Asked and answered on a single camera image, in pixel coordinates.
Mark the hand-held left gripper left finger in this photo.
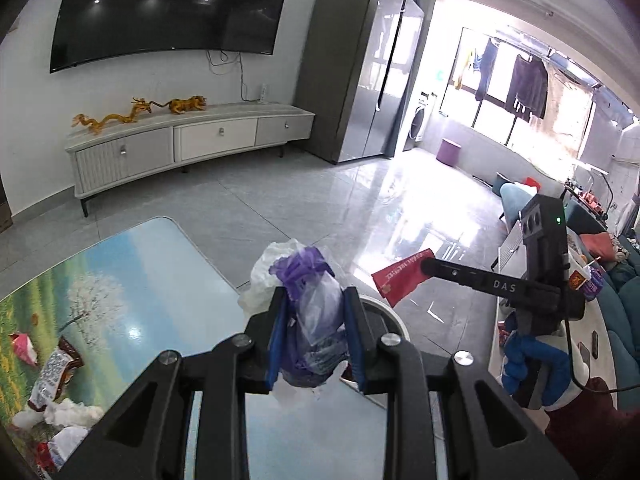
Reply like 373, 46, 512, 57
57, 285, 296, 480

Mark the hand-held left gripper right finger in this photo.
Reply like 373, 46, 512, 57
341, 285, 583, 480

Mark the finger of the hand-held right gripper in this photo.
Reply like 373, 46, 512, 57
420, 257, 527, 298

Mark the white round waste bin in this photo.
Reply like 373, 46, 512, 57
245, 295, 446, 480

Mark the purple and clear plastic bag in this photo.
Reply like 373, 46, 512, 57
239, 240, 351, 402

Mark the red paper packet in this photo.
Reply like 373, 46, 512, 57
371, 249, 436, 307

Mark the white tissue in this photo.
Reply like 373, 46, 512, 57
12, 399, 105, 431

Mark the pink red snack packet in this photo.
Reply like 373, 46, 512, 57
10, 332, 39, 365

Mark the person's right forearm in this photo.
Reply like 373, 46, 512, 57
542, 377, 640, 480

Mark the person's right hand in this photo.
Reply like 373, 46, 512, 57
500, 329, 592, 412

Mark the white side table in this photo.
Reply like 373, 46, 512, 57
487, 220, 621, 411

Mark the pink cushion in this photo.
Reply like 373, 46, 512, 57
580, 232, 616, 261

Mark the purple snack box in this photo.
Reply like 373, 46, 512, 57
567, 264, 606, 302

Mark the light blue armchair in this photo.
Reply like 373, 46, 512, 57
500, 182, 541, 234

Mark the teal sofa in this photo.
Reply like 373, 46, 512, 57
567, 200, 640, 397

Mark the purple stool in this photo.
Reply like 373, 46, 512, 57
436, 139, 462, 167

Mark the pale hanging cloth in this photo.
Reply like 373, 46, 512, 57
545, 74, 597, 161

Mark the white washing machine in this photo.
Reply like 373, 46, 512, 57
402, 91, 439, 153

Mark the black hanging sweater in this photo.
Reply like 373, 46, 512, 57
504, 54, 550, 121

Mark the dark blue hanging garment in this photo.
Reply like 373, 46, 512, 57
474, 37, 501, 104

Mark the yellow hanging garment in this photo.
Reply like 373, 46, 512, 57
452, 50, 474, 92

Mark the white television cabinet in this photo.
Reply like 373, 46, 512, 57
65, 101, 317, 218

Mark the brown and white snack wrapper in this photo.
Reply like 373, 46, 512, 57
27, 336, 84, 411

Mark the white plastic wrapper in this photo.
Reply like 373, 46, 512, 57
47, 425, 94, 466

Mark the grey refrigerator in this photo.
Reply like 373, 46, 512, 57
292, 0, 426, 164

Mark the golden tiger figurine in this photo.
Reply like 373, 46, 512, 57
167, 95, 209, 115

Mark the golden dragon figurine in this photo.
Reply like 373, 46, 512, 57
72, 97, 171, 135

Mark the brown wooden door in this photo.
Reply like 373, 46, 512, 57
0, 175, 13, 234

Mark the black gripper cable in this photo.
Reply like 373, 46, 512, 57
562, 315, 623, 394

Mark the black television cable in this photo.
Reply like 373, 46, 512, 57
206, 49, 252, 102

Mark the black wall television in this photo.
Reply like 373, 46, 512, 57
49, 0, 296, 75

